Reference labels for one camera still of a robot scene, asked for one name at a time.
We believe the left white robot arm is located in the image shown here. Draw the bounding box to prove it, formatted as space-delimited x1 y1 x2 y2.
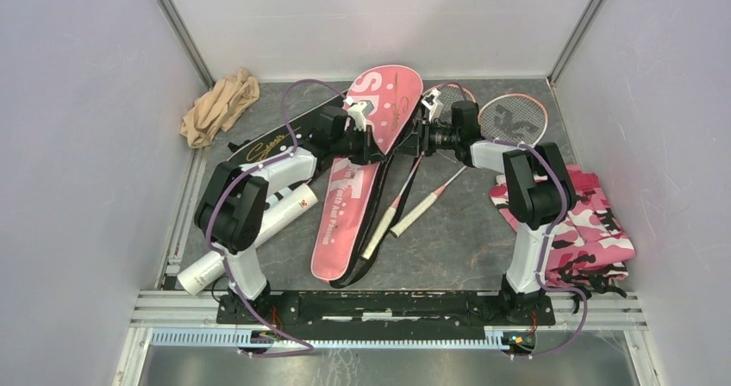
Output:
197 101 385 324

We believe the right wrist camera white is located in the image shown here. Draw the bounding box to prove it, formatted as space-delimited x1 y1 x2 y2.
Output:
421 88 444 123

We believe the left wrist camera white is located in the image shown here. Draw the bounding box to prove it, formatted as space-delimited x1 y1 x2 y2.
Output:
346 100 374 132

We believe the beige crumpled cloth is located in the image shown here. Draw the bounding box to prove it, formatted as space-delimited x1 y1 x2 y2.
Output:
179 68 260 149

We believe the pink camouflage cloth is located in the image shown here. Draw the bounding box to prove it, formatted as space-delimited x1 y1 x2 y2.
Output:
489 165 635 296

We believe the black sport racket bag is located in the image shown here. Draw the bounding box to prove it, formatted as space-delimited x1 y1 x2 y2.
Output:
228 96 343 203

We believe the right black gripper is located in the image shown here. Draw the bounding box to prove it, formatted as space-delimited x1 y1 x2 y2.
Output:
393 118 460 158

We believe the white shuttlecock tube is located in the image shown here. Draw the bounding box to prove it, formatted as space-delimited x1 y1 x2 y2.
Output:
178 184 318 296

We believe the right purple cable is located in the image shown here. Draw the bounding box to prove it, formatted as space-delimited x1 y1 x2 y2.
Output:
440 82 590 360

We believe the pink frame racket right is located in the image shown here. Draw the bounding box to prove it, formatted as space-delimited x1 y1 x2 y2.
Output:
390 93 548 238

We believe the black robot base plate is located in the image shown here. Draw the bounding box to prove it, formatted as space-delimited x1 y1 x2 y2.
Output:
216 290 556 340

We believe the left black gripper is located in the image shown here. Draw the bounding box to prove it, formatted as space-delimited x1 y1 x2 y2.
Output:
331 124 386 166

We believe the pink frame racket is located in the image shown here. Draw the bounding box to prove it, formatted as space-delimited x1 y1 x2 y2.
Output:
390 93 548 238
360 82 478 262

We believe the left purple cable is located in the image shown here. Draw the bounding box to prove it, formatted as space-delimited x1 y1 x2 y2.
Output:
204 78 349 360

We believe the purple cable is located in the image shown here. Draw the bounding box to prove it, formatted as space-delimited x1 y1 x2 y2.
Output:
440 82 590 360
204 78 349 360

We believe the white slotted cable duct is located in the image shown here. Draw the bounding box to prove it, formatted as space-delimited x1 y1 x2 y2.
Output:
150 328 534 352

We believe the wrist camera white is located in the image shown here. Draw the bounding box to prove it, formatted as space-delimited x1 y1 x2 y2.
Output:
346 100 374 132
421 88 444 123

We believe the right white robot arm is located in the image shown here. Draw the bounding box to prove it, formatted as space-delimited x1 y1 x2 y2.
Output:
415 93 576 324

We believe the pink sport racket bag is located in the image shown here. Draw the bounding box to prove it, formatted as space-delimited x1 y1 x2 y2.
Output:
310 65 423 289

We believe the pink frame racket left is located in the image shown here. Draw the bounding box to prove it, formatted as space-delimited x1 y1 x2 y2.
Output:
360 82 478 262

